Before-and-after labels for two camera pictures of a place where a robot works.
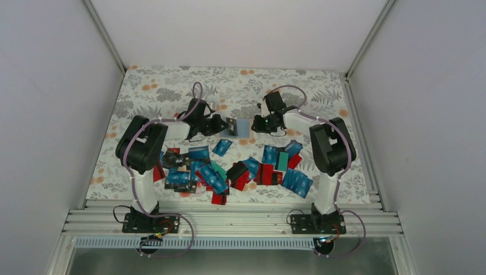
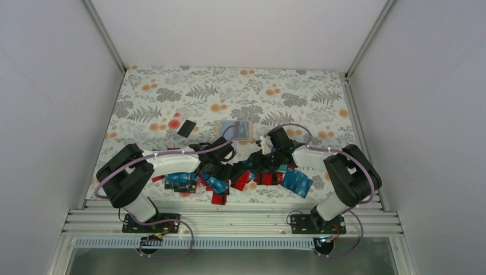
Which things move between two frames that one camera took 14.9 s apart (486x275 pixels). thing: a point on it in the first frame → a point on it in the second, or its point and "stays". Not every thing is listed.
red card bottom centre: [218, 199] stays
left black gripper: [217, 127] → [224, 174]
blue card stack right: [297, 182] stays
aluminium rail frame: [217, 219] stays
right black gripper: [258, 127] → [256, 164]
